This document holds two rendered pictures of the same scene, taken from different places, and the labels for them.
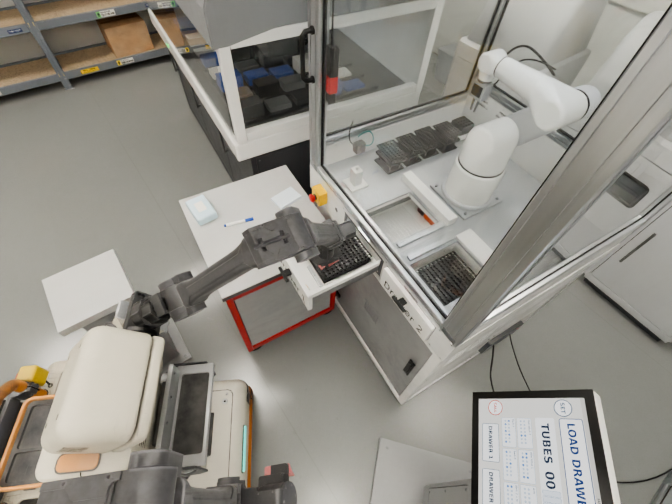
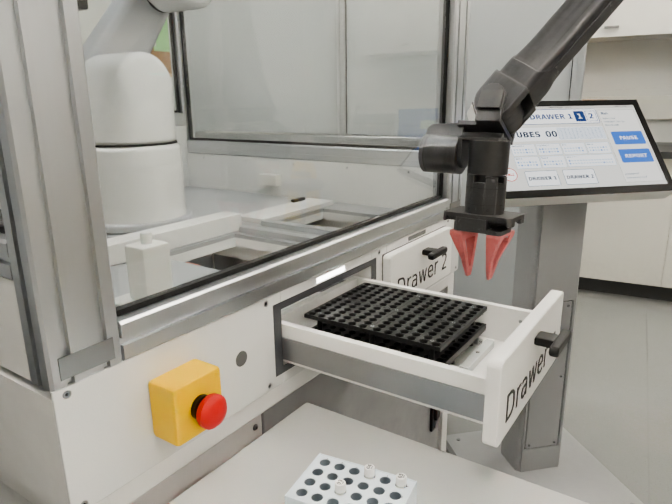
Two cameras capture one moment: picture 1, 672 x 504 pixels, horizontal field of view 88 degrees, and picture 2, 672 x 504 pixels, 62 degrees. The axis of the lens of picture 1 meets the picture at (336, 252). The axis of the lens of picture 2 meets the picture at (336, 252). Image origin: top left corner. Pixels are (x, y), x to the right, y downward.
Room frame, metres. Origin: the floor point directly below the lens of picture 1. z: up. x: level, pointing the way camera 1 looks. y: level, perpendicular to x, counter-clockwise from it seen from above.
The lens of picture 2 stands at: (1.20, 0.70, 1.22)
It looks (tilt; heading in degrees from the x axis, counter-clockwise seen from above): 15 degrees down; 249
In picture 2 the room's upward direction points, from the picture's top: 1 degrees counter-clockwise
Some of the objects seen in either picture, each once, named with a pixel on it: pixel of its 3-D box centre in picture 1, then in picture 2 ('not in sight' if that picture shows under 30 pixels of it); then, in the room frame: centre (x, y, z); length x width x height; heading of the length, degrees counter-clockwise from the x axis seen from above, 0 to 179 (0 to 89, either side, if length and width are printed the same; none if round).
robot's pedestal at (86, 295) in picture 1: (128, 325); not in sight; (0.64, 0.99, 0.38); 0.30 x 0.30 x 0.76; 40
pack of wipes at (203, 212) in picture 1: (201, 209); not in sight; (1.08, 0.65, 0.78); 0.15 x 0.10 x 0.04; 41
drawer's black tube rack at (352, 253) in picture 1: (337, 255); (396, 329); (0.82, -0.01, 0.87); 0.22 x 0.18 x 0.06; 124
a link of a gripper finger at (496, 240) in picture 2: not in sight; (483, 247); (0.70, 0.04, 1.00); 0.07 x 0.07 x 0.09; 33
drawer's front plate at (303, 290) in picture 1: (293, 274); (528, 357); (0.71, 0.16, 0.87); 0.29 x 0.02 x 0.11; 34
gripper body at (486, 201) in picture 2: (325, 249); (485, 199); (0.70, 0.04, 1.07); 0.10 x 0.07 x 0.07; 123
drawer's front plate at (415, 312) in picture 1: (405, 303); (420, 264); (0.62, -0.28, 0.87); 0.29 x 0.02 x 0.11; 34
